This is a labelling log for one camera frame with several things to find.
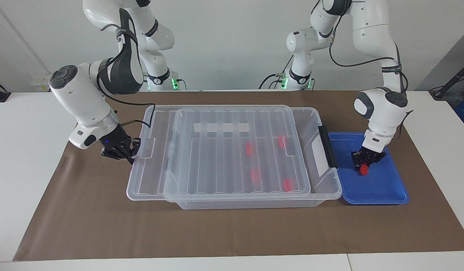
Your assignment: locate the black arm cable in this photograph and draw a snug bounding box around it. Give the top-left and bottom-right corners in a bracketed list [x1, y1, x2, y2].
[96, 23, 156, 126]
[328, 30, 415, 140]

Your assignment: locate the brown table mat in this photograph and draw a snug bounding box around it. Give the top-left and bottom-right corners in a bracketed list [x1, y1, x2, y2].
[13, 90, 464, 261]

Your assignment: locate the clear ribbed plastic lid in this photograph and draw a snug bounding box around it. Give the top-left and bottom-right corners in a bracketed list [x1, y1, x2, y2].
[126, 105, 311, 203]

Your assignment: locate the blue plastic tray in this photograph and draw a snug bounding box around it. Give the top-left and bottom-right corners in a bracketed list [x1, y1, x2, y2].
[328, 132, 410, 205]

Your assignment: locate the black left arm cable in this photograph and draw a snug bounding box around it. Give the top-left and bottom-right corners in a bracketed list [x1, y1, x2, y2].
[328, 30, 415, 140]

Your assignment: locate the clear plastic storage box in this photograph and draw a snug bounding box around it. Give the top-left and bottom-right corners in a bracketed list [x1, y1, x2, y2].
[164, 107, 342, 210]

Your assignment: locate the white wall socket box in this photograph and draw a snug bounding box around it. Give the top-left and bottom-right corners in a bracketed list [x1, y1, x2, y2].
[30, 73, 55, 92]

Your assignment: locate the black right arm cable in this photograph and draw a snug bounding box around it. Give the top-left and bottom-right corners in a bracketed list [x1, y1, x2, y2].
[96, 23, 156, 126]

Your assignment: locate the black left base cable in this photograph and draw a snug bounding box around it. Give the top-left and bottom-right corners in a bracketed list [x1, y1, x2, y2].
[259, 73, 285, 90]

